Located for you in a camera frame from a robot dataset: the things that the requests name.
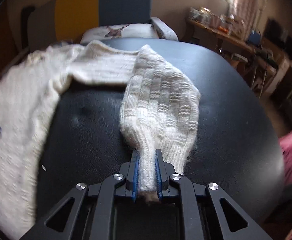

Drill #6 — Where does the grey yellow blue sofa chair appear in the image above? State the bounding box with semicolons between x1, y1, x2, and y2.
1;0;179;63

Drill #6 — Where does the wooden side desk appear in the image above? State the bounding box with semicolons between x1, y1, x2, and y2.
182;18;292;95

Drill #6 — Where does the cream knitted sweater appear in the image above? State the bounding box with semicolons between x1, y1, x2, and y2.
0;39;202;240

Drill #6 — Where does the blue bag on desk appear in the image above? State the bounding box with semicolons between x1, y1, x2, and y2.
246;29;261;46

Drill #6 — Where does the deer print pillow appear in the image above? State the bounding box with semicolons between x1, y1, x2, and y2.
80;23;159;43

